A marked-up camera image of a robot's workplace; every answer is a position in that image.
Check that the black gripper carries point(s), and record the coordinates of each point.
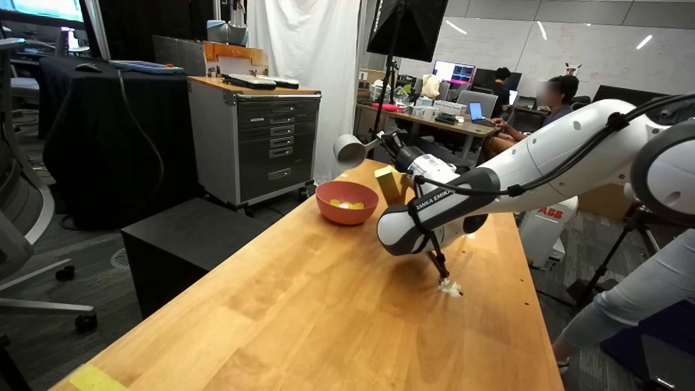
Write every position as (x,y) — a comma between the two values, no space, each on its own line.
(406,160)

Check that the grey measuring cup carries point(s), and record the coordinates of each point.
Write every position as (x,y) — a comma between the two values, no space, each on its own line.
(351,150)

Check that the white ABB robot base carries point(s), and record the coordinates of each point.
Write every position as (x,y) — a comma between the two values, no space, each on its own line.
(541,231)

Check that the person forearm grey sleeve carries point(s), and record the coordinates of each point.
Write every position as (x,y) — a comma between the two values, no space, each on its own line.
(654,284)

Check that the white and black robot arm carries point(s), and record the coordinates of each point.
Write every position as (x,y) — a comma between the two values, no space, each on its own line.
(599,143)

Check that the pink bowl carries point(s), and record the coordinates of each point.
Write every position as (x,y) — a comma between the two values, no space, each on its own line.
(352,191)

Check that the white curtain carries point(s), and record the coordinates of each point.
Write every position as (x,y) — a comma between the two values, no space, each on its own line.
(316,44)

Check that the grey metal drawer cabinet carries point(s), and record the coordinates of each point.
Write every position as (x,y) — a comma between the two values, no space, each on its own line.
(252,143)

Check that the seated person dark hair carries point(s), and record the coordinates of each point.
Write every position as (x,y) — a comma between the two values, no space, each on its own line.
(557,99)

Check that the yellow tape piece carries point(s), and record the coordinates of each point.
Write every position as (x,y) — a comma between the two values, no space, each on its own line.
(95,378)

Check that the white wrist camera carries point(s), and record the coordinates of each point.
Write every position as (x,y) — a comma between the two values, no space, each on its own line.
(431,171)

